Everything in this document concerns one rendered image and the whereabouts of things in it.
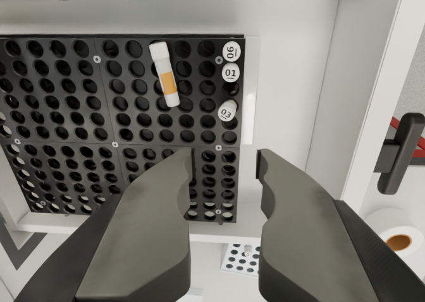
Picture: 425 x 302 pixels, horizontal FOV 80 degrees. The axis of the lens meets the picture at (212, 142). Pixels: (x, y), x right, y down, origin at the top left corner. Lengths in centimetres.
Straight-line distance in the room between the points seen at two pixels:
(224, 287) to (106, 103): 49
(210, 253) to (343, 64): 41
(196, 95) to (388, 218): 37
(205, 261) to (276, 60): 42
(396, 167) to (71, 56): 27
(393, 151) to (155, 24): 23
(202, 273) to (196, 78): 46
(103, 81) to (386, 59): 20
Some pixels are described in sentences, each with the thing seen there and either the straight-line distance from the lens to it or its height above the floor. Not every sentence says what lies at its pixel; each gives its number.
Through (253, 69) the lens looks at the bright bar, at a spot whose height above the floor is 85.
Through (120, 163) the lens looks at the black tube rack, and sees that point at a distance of 25.
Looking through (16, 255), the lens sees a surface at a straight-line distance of 37.
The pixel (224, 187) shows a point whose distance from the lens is 25.
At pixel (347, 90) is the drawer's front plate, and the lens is 23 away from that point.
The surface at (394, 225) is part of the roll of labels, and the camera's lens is 48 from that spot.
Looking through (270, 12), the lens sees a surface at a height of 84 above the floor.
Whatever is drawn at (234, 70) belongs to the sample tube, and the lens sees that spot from 19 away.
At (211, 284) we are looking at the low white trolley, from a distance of 62.
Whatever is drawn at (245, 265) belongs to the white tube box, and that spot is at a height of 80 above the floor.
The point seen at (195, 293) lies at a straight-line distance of 63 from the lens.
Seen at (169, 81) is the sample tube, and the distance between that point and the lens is 20.
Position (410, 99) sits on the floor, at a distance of 137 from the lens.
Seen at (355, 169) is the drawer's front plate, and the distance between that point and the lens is 22.
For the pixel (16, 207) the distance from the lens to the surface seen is 38.
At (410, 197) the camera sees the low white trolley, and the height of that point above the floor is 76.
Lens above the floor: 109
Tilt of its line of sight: 62 degrees down
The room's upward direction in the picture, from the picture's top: 171 degrees counter-clockwise
